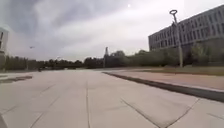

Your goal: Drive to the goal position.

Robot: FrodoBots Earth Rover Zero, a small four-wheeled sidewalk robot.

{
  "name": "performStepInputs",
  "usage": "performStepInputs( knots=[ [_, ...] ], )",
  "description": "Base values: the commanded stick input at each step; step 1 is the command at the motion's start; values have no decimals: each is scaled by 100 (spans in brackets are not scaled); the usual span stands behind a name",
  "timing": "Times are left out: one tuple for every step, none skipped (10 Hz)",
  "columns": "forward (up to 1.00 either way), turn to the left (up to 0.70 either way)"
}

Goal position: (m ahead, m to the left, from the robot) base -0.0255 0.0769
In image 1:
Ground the row of trees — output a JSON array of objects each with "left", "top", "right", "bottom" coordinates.
[{"left": 0, "top": 43, "right": 224, "bottom": 71}]

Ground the distant tower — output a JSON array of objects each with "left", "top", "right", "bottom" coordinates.
[{"left": 104, "top": 46, "right": 110, "bottom": 69}]

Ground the pale concrete slab plaza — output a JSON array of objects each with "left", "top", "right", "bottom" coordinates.
[{"left": 0, "top": 69, "right": 224, "bottom": 128}]

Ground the dark raised kerb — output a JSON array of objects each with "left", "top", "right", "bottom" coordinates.
[{"left": 102, "top": 71, "right": 224, "bottom": 103}]

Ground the raised reddish paved terrace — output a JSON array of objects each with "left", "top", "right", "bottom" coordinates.
[{"left": 106, "top": 69, "right": 224, "bottom": 92}]

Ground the grey building with window grid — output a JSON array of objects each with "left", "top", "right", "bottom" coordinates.
[{"left": 147, "top": 4, "right": 224, "bottom": 54}]

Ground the white building with dark windows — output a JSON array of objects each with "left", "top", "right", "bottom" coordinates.
[{"left": 0, "top": 27, "right": 10, "bottom": 56}]

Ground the tall ring-topped lamp post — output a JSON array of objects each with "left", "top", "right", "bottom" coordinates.
[{"left": 169, "top": 9, "right": 184, "bottom": 69}]

